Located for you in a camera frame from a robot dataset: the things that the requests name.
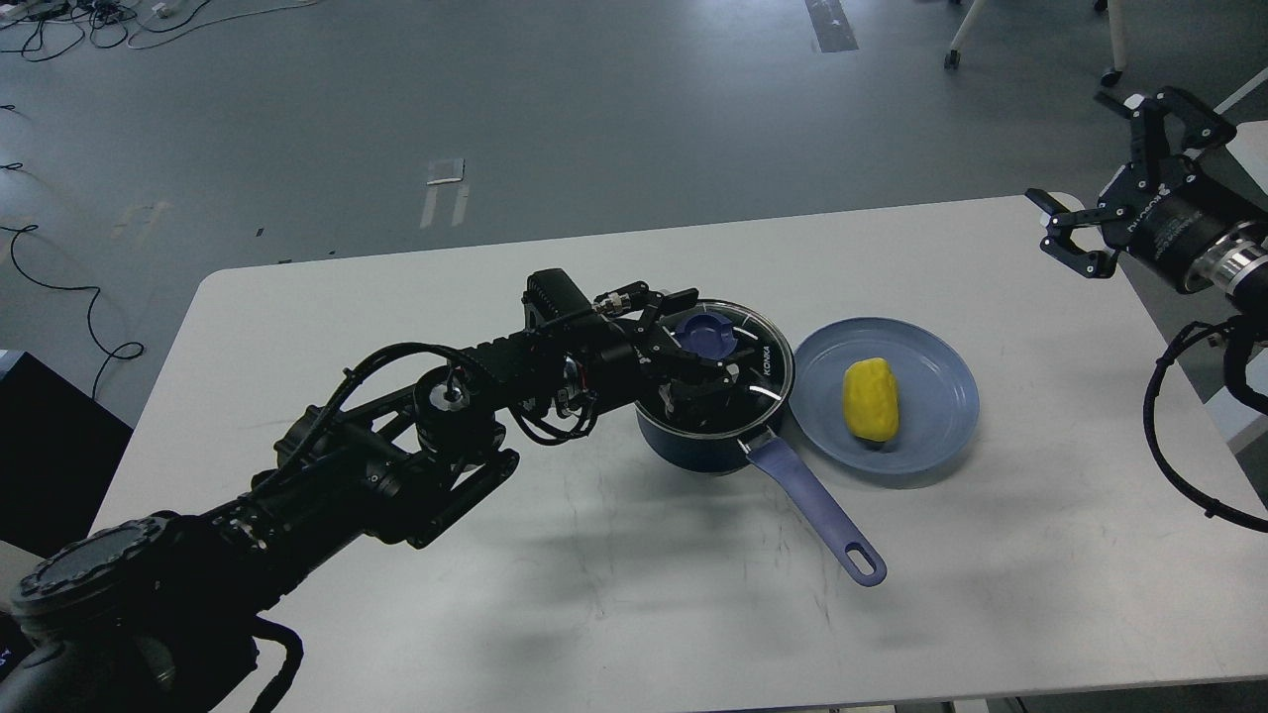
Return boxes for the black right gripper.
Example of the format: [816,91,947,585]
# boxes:
[1025,86,1259,296]

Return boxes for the dark blue saucepan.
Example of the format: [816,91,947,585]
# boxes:
[637,381,888,586]

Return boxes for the black floor cable left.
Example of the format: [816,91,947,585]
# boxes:
[0,225,146,402]

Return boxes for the white chair legs with casters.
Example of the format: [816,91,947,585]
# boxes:
[943,0,1130,88]

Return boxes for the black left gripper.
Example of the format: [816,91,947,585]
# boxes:
[585,287,756,417]

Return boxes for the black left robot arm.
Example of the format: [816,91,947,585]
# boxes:
[3,269,746,712]

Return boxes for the light blue plate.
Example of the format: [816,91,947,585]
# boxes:
[790,317,980,483]

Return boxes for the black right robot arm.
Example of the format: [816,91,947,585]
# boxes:
[1026,86,1267,533]

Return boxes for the black box left edge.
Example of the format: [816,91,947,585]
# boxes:
[1,351,133,557]

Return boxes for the glass pot lid blue knob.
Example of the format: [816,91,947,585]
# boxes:
[654,299,795,442]

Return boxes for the tangled cables top left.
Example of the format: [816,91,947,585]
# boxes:
[0,0,318,62]

